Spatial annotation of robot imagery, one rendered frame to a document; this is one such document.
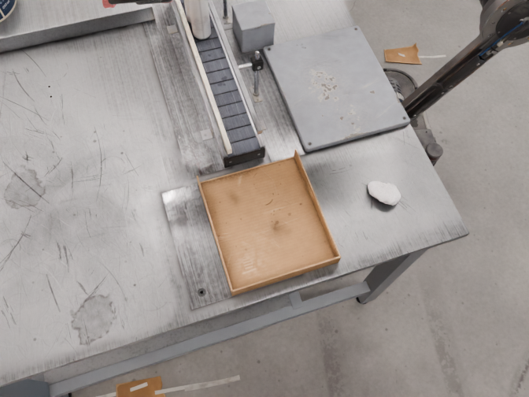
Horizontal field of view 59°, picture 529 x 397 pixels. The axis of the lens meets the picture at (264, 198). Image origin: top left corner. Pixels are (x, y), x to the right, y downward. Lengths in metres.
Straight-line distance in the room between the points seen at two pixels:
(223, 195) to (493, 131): 1.68
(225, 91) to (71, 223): 0.51
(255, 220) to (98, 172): 0.42
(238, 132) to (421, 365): 1.22
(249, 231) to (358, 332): 0.94
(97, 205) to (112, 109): 0.28
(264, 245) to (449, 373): 1.13
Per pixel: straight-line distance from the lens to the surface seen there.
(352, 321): 1.95
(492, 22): 1.61
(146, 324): 1.09
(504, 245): 2.28
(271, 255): 1.10
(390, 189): 1.18
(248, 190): 1.16
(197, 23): 1.35
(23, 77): 1.49
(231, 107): 1.24
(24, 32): 1.53
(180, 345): 1.69
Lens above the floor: 1.88
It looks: 65 degrees down
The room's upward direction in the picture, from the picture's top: 4 degrees clockwise
